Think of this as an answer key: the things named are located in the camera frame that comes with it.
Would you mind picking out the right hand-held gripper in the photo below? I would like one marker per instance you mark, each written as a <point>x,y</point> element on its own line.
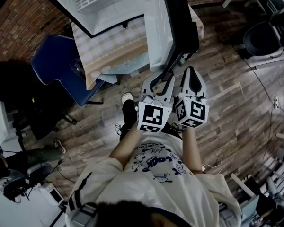
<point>197,110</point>

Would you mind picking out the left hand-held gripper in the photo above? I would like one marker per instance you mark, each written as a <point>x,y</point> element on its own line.
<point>152,117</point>

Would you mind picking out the person's left forearm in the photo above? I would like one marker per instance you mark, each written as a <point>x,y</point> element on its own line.
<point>125,148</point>

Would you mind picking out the person's right forearm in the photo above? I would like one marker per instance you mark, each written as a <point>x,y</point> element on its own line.
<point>191,150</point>

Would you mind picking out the black mini fridge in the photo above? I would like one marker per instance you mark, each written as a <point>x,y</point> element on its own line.
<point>104,15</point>

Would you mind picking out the person's left white shoe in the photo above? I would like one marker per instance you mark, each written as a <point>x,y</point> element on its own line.
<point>127,98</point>

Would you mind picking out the person's black trousers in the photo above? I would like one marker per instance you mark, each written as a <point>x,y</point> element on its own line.
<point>129,117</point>

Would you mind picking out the table with checked tablecloth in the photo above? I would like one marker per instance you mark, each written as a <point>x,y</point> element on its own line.
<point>109,48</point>

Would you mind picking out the black shell chair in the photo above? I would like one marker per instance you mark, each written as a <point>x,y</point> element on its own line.
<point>260,39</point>

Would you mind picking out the black cap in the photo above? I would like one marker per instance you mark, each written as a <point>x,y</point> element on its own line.
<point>77,68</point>

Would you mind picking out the white power strip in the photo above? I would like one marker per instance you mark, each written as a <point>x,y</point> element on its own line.
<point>277,102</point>

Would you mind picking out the person's white printed shirt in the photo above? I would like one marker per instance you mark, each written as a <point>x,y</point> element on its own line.
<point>151,193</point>

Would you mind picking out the blue padded chair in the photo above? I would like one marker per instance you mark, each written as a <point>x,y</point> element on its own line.
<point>54,55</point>

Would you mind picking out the cluttered metal rack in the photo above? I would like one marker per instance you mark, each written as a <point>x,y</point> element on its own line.
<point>274,185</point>

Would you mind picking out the black office chair with jacket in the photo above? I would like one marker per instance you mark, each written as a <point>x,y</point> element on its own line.
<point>21,91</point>

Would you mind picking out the white box device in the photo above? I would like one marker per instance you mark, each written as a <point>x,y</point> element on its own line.
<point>52,194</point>

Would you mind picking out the grey office chair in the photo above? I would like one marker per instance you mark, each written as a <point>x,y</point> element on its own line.
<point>30,174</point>

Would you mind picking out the white desk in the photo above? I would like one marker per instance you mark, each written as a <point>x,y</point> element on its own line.
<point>0,126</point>

